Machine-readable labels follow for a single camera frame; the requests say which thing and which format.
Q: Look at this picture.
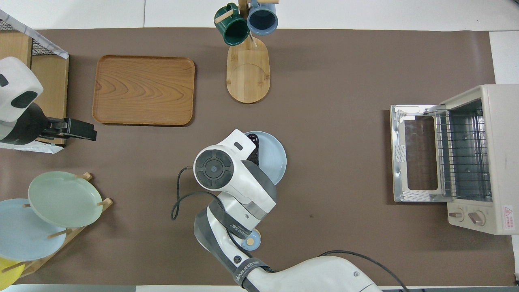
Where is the cream toaster oven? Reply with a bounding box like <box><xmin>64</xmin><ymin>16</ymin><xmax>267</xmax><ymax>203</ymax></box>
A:
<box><xmin>390</xmin><ymin>84</ymin><xmax>519</xmax><ymax>235</ymax></box>

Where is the wooden stepped shelf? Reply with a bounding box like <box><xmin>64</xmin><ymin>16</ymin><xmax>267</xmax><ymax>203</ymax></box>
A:
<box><xmin>0</xmin><ymin>30</ymin><xmax>69</xmax><ymax>146</ymax></box>

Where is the pale green racked plate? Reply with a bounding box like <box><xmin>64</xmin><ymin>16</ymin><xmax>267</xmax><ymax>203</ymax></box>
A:
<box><xmin>28</xmin><ymin>171</ymin><xmax>103</xmax><ymax>229</ymax></box>

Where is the black wire basket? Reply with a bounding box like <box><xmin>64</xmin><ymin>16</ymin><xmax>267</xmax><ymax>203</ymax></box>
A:
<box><xmin>0</xmin><ymin>16</ymin><xmax>55</xmax><ymax>57</ymax></box>

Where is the plain white cloth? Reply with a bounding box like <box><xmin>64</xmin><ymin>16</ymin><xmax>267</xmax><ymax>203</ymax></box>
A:
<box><xmin>0</xmin><ymin>139</ymin><xmax>64</xmax><ymax>154</ymax></box>

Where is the brown table mat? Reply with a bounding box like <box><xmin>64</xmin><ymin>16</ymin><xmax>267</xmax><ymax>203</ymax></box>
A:
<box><xmin>0</xmin><ymin>28</ymin><xmax>516</xmax><ymax>287</ymax></box>

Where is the wooden mug tree stand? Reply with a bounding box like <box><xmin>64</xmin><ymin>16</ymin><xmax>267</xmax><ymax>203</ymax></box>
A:
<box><xmin>214</xmin><ymin>0</ymin><xmax>280</xmax><ymax>104</ymax></box>

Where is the blue mug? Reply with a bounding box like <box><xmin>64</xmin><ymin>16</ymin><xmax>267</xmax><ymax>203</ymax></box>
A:
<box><xmin>247</xmin><ymin>0</ymin><xmax>279</xmax><ymax>36</ymax></box>

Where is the dark green mug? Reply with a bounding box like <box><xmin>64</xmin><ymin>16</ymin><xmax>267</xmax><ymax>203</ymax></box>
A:
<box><xmin>214</xmin><ymin>3</ymin><xmax>250</xmax><ymax>46</ymax></box>

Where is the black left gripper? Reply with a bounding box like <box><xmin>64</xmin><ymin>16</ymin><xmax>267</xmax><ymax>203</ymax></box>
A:
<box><xmin>0</xmin><ymin>103</ymin><xmax>97</xmax><ymax>145</ymax></box>

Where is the wooden serving tray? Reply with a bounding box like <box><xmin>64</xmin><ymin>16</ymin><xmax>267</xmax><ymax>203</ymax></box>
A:
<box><xmin>92</xmin><ymin>55</ymin><xmax>195</xmax><ymax>126</ymax></box>

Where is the light blue racked plate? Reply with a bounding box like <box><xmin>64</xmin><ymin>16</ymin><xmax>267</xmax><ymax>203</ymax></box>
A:
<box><xmin>0</xmin><ymin>198</ymin><xmax>67</xmax><ymax>262</ymax></box>

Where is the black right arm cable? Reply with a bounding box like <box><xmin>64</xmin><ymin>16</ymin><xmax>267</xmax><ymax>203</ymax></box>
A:
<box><xmin>171</xmin><ymin>166</ymin><xmax>411</xmax><ymax>292</ymax></box>

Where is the wooden plate rack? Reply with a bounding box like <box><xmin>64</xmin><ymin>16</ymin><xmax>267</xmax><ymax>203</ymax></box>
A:
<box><xmin>18</xmin><ymin>172</ymin><xmax>114</xmax><ymax>279</ymax></box>

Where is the yellow plate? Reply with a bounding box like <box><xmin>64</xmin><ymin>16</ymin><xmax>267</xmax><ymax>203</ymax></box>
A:
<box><xmin>0</xmin><ymin>257</ymin><xmax>26</xmax><ymax>291</ymax></box>

